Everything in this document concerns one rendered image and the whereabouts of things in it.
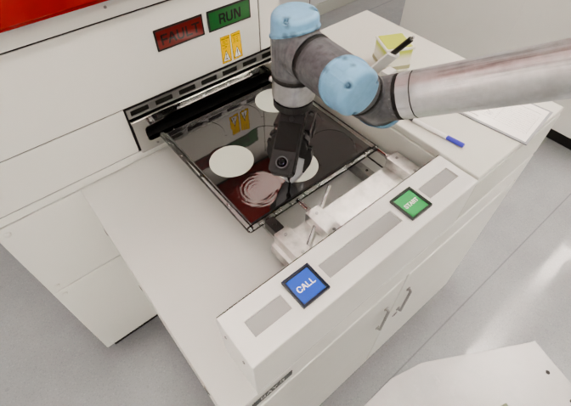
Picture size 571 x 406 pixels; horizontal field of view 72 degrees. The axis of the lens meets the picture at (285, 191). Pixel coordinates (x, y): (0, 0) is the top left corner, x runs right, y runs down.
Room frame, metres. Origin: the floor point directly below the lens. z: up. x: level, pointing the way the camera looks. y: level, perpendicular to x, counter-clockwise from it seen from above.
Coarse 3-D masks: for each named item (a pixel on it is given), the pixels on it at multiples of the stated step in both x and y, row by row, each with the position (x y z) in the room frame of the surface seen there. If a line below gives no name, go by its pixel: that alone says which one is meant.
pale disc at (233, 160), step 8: (216, 152) 0.65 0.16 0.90; (224, 152) 0.65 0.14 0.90; (232, 152) 0.65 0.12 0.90; (240, 152) 0.65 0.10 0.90; (248, 152) 0.65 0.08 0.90; (216, 160) 0.63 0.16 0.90; (224, 160) 0.63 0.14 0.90; (232, 160) 0.63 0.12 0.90; (240, 160) 0.63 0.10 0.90; (248, 160) 0.62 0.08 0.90; (216, 168) 0.60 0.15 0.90; (224, 168) 0.60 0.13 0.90; (232, 168) 0.60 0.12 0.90; (240, 168) 0.60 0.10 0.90; (248, 168) 0.60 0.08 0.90; (224, 176) 0.58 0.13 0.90; (232, 176) 0.58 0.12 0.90
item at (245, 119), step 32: (256, 96) 0.86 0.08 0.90; (192, 128) 0.73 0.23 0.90; (224, 128) 0.73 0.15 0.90; (256, 128) 0.73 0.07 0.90; (320, 128) 0.73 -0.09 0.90; (192, 160) 0.63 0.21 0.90; (256, 160) 0.63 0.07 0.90; (320, 160) 0.63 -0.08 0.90; (224, 192) 0.53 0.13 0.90; (256, 192) 0.53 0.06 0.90; (288, 192) 0.53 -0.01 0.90
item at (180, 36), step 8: (184, 24) 0.83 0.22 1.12; (192, 24) 0.84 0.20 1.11; (200, 24) 0.85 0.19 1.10; (160, 32) 0.79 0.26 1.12; (168, 32) 0.80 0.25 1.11; (176, 32) 0.81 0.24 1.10; (184, 32) 0.82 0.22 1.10; (192, 32) 0.83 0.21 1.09; (200, 32) 0.85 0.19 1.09; (160, 40) 0.79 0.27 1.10; (168, 40) 0.80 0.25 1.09; (176, 40) 0.81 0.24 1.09; (184, 40) 0.82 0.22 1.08; (160, 48) 0.78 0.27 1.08
